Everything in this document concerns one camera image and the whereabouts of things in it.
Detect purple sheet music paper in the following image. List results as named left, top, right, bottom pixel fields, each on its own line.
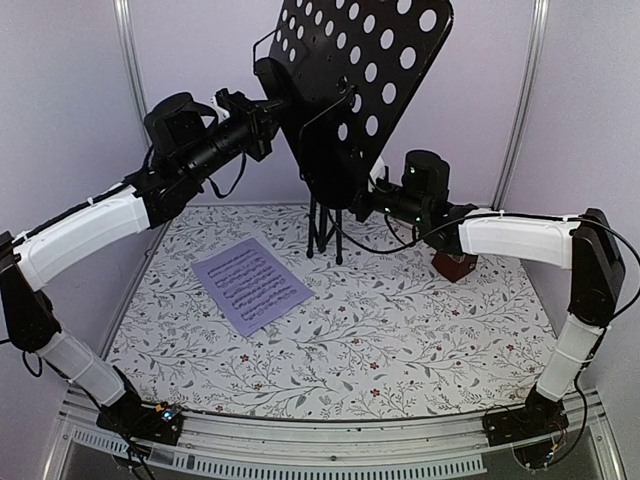
left=192, top=238, right=313, bottom=337

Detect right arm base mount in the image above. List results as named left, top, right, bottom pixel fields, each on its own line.
left=482, top=399, right=569, bottom=446

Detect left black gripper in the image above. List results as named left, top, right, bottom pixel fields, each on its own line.
left=182, top=88, right=292, bottom=183

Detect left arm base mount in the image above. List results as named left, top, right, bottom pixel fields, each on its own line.
left=96, top=397, right=184, bottom=446

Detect floral patterned table mat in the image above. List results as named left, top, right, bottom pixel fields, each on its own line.
left=108, top=205, right=556, bottom=420

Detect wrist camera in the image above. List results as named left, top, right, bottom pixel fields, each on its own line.
left=368, top=156, right=388, bottom=192
left=211, top=88, right=233, bottom=123

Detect right aluminium frame post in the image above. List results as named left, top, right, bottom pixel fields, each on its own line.
left=491, top=0, right=550, bottom=210

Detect dark red metronome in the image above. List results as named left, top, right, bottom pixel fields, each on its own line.
left=432, top=250, right=478, bottom=283

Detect aluminium frame post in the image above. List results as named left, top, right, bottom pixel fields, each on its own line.
left=491, top=0, right=550, bottom=210
left=113, top=0, right=151, bottom=150

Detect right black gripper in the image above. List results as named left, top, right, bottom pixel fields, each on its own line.
left=325, top=168, right=427, bottom=227

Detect black folding tripod stand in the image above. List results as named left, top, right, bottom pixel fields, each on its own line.
left=306, top=196, right=343, bottom=265

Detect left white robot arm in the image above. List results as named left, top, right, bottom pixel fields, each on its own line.
left=1, top=89, right=290, bottom=434

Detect black perforated music stand desk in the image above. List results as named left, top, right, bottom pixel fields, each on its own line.
left=256, top=1, right=454, bottom=209

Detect left aluminium frame post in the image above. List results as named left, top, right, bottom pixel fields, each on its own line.
left=113, top=0, right=151, bottom=150

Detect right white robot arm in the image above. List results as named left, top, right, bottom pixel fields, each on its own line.
left=350, top=150, right=626, bottom=436

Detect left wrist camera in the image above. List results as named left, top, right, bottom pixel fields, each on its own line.
left=211, top=88, right=233, bottom=123

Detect front aluminium rail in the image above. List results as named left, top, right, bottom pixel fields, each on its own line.
left=43, top=389, right=627, bottom=479

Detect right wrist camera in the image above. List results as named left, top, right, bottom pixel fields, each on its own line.
left=368, top=156, right=388, bottom=192

